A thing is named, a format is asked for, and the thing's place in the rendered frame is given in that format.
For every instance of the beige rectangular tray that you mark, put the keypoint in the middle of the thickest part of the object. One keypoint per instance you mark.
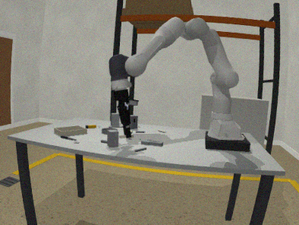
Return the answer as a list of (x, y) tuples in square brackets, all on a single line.
[(70, 130)]

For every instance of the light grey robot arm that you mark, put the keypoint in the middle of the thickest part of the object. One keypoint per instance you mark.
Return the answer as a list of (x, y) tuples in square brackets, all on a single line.
[(224, 76)]

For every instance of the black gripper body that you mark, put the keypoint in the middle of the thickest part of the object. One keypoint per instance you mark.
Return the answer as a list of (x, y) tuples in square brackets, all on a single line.
[(121, 96)]

